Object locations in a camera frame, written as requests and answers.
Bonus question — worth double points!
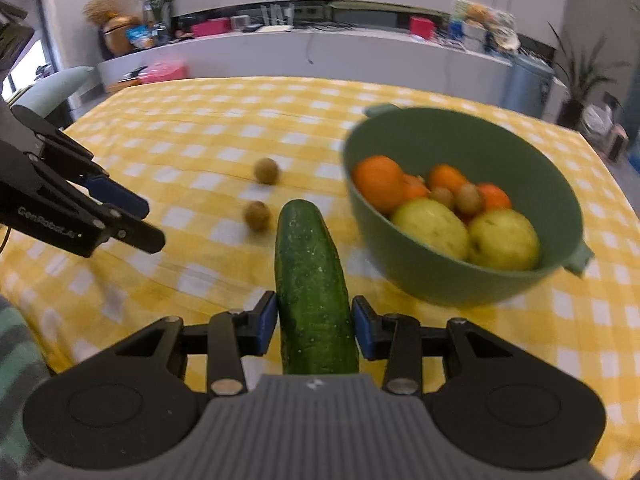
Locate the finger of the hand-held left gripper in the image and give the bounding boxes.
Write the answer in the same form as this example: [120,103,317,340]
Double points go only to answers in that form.
[10,107,150,219]
[37,160,166,255]

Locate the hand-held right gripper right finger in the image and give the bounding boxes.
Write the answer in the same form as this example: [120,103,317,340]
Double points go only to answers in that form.
[352,296,511,396]

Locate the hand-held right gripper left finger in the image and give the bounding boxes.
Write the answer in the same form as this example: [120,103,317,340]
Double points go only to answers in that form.
[117,290,277,396]

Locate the green cucumber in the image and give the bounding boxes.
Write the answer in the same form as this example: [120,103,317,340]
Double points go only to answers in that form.
[275,199,360,376]

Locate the yellow pear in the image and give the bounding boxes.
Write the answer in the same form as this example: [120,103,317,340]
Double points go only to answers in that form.
[467,208,542,272]
[391,197,471,262]

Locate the large orange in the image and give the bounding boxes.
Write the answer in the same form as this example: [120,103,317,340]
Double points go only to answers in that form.
[352,155,407,215]

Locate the green colander bowl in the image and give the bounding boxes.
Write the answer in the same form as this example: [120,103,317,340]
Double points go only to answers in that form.
[341,104,596,308]

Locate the yellow checked tablecloth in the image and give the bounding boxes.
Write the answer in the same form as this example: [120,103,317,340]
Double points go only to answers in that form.
[0,76,640,480]

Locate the pale green chair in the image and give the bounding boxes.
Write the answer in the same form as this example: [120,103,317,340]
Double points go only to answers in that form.
[10,66,96,128]

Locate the pink storage box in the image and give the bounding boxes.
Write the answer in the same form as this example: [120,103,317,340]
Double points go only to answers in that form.
[142,60,190,83]

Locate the teal plaid cloth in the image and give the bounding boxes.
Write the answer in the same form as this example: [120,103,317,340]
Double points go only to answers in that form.
[0,300,51,476]

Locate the copper vase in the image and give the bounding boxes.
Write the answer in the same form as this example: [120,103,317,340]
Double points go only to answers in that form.
[102,16,141,57]

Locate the blue snack packet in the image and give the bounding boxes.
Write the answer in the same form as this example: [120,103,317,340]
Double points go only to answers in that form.
[124,25,153,50]

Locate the dried golden flowers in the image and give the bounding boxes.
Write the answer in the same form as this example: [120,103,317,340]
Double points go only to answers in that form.
[82,0,121,26]

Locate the flat pink box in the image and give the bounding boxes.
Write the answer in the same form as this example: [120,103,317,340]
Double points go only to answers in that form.
[191,17,232,37]

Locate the thin-leaf plant in glass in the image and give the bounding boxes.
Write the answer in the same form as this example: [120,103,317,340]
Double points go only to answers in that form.
[131,0,186,38]

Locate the white router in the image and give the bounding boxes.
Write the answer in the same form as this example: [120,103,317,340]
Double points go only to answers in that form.
[257,2,296,33]

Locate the white marble television console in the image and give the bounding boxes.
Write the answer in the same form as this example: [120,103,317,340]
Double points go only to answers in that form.
[97,27,566,111]

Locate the blue-grey trash bin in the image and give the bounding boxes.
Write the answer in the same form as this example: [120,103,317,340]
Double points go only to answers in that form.
[500,52,556,118]

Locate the red box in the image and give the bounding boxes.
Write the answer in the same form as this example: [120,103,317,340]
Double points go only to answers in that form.
[409,16,435,40]

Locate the pink heater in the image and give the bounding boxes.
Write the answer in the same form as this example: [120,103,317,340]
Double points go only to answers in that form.
[606,125,631,163]

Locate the white plastic bag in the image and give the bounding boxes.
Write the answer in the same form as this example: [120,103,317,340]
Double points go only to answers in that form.
[582,102,613,136]

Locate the illustrated picture board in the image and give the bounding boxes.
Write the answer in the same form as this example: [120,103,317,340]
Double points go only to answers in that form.
[450,0,521,51]

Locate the long-leaf potted plant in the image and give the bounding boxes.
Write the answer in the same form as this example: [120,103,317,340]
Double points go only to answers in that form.
[547,22,626,131]

